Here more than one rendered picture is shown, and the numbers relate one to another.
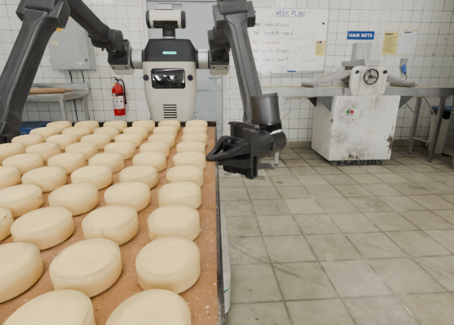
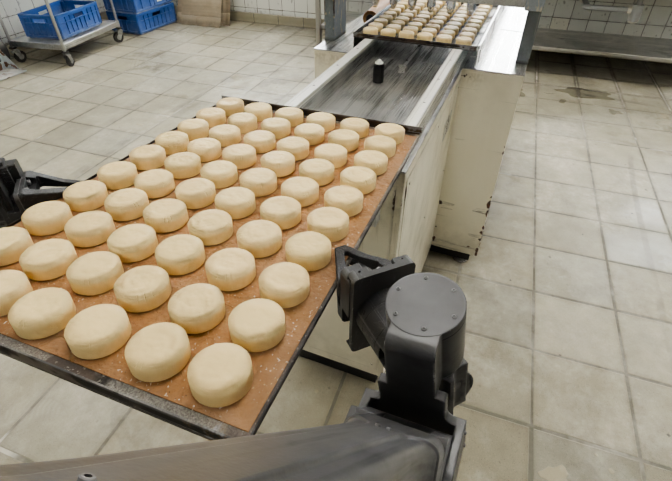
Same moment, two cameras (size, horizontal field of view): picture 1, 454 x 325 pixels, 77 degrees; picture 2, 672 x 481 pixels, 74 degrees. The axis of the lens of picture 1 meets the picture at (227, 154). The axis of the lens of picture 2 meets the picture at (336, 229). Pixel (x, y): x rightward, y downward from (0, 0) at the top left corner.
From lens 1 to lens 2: 0.97 m
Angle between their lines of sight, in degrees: 121
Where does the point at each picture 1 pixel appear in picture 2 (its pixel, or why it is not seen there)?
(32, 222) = (263, 134)
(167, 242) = (207, 114)
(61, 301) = (253, 108)
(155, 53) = not seen: outside the picture
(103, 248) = (234, 118)
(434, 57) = not seen: outside the picture
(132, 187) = (198, 144)
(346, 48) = not seen: outside the picture
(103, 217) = (228, 129)
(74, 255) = (246, 118)
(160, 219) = (201, 123)
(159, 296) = (223, 104)
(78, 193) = (236, 147)
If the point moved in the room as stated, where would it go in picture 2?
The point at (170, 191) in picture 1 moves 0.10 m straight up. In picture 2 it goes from (178, 136) to (163, 72)
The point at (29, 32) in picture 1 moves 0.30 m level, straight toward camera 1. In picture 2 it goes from (152, 456) to (215, 47)
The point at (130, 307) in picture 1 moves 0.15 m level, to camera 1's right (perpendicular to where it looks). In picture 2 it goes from (233, 104) to (167, 91)
